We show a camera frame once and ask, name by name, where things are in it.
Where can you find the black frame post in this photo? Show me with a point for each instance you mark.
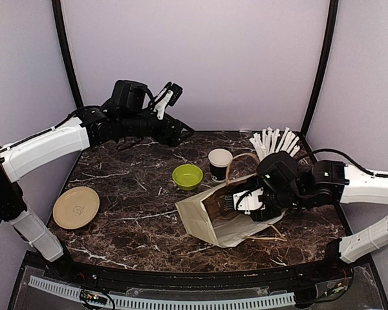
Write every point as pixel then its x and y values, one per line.
pixel 65 52
pixel 322 66

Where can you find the black cup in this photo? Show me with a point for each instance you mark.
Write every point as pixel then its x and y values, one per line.
pixel 219 160

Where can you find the beige round plate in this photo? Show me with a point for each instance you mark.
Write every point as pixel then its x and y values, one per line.
pixel 76 208

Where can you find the brown cardboard cup carrier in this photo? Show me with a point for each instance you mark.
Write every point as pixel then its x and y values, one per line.
pixel 214 206

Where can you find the grey slotted cable duct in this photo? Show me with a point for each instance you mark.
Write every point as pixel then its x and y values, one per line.
pixel 157 299

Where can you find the cream paper carry bag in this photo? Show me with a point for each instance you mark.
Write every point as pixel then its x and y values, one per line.
pixel 224 233

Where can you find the white wrapped straws bundle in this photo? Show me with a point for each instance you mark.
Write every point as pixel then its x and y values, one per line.
pixel 271 141

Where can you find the right black frame post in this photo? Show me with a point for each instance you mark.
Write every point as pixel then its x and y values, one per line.
pixel 322 66

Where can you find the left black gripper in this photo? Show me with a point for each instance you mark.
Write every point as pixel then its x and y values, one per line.
pixel 163 137

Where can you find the black front rail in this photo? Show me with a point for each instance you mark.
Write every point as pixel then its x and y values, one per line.
pixel 153 264

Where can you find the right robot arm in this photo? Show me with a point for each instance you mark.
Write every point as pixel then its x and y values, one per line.
pixel 326 183

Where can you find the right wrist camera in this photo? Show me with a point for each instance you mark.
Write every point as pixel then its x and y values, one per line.
pixel 247 201

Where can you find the green bowl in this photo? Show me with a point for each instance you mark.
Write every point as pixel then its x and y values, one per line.
pixel 187 177

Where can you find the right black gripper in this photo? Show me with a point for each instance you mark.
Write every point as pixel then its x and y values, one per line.
pixel 257 216

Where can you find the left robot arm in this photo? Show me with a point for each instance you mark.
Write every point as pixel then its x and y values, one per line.
pixel 131 111

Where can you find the left black frame post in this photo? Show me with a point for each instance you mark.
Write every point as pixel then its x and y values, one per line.
pixel 65 52

